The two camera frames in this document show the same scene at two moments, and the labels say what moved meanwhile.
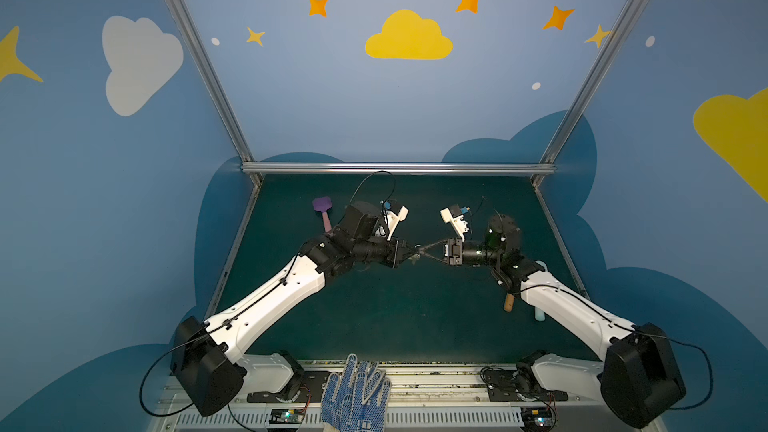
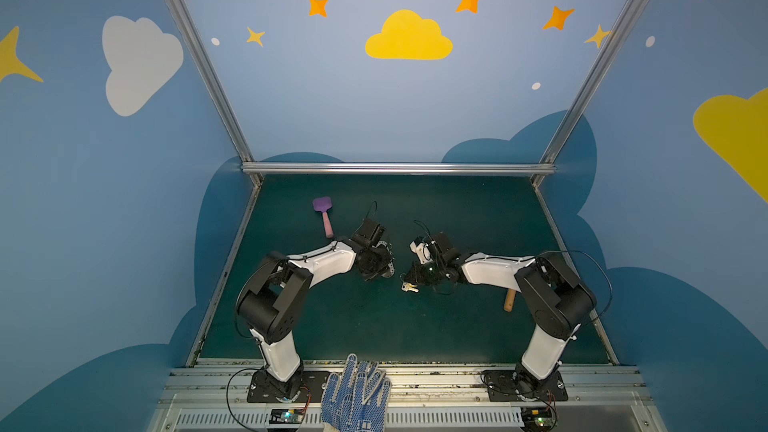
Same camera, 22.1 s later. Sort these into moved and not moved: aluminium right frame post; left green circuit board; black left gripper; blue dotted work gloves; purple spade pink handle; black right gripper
Moved: black right gripper; black left gripper
Not moved: left green circuit board; purple spade pink handle; aluminium right frame post; blue dotted work gloves
